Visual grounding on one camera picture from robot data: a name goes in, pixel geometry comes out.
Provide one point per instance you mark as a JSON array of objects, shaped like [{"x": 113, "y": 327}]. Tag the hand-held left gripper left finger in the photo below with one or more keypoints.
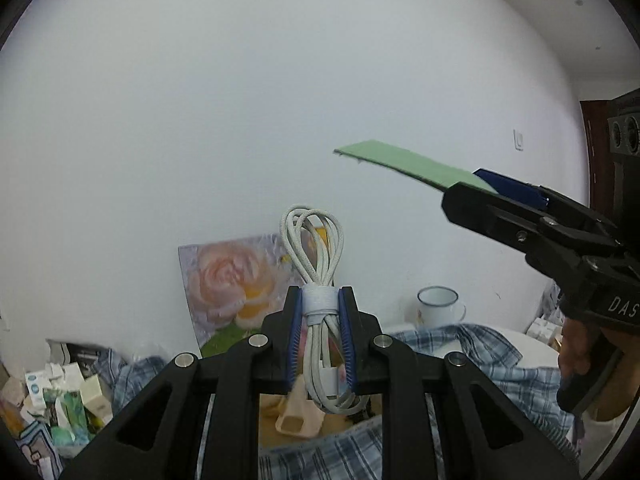
[{"x": 295, "y": 335}]

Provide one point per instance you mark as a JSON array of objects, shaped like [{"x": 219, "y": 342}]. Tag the blue plaid cloth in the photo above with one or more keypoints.
[{"x": 450, "y": 340}]

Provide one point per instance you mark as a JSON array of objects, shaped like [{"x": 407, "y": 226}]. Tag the brown wooden door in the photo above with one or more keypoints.
[{"x": 597, "y": 160}]

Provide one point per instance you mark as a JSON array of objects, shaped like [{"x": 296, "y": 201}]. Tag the white small box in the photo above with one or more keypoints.
[{"x": 542, "y": 330}]

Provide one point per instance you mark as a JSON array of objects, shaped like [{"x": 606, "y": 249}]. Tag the grey bag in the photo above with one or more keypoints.
[{"x": 80, "y": 352}]

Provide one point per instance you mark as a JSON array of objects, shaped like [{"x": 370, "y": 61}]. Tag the beige small carton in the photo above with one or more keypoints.
[{"x": 97, "y": 400}]

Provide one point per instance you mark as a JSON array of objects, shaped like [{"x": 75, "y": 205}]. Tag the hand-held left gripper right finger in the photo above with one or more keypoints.
[{"x": 347, "y": 335}]

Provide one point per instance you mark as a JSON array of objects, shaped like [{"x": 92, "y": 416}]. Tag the white enamel mug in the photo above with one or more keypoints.
[{"x": 437, "y": 310}]

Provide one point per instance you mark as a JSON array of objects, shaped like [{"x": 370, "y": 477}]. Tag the person's right hand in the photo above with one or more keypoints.
[{"x": 575, "y": 347}]

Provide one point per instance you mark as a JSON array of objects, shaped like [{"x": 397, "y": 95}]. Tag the floral painted board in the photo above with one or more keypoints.
[{"x": 220, "y": 285}]

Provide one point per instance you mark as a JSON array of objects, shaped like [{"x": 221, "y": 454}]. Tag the cardboard box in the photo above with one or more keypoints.
[{"x": 265, "y": 427}]

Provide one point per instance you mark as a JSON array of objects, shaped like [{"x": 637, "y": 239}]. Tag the white and blue carton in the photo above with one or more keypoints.
[{"x": 40, "y": 387}]

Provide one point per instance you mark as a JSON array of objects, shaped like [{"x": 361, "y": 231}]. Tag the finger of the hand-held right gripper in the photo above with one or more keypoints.
[
  {"x": 515, "y": 190},
  {"x": 500, "y": 220}
]

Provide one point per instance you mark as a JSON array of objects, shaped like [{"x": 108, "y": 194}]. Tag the white wall switch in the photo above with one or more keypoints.
[{"x": 519, "y": 140}]

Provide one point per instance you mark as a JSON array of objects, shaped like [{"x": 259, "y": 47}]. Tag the green floral tissue box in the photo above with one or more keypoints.
[{"x": 67, "y": 415}]

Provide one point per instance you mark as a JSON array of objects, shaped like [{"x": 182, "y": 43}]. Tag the beige phone case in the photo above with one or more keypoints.
[{"x": 295, "y": 420}]

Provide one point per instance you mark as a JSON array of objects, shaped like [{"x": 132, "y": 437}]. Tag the green card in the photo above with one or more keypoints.
[{"x": 410, "y": 162}]

